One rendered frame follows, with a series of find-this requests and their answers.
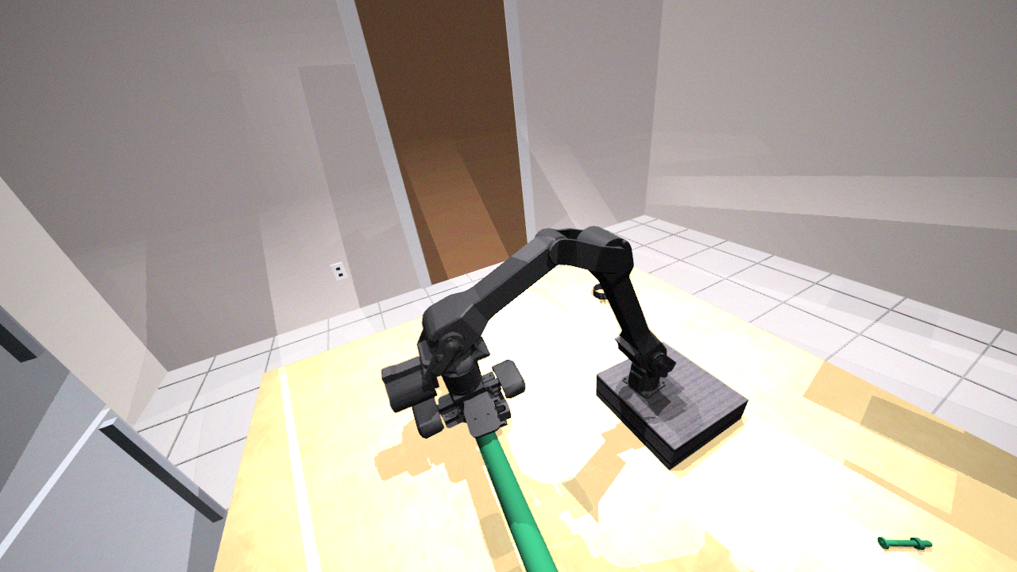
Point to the green bolt with nut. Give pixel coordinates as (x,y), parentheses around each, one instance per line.
(916,542)

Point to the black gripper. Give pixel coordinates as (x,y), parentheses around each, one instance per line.
(428,414)

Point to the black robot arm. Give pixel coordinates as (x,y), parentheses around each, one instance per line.
(450,343)

